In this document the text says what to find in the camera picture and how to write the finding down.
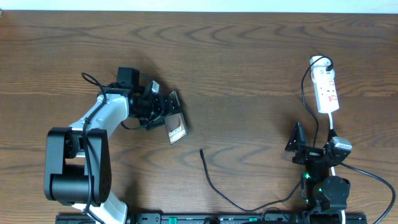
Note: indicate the white power strip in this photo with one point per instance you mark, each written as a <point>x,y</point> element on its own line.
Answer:
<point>322,75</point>

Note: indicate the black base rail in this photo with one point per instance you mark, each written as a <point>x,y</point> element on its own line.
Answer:
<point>273,217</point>

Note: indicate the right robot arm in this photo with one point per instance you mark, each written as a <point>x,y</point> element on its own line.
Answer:
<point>326,194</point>

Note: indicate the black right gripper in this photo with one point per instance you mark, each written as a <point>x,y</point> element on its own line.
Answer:
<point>309,154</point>

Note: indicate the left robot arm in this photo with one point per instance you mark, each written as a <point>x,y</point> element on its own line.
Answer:
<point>77,162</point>

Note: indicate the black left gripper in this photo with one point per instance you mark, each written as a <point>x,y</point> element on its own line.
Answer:
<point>160,109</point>

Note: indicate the bronze Galaxy smartphone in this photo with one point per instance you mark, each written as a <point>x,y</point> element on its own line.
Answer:
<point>175,127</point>

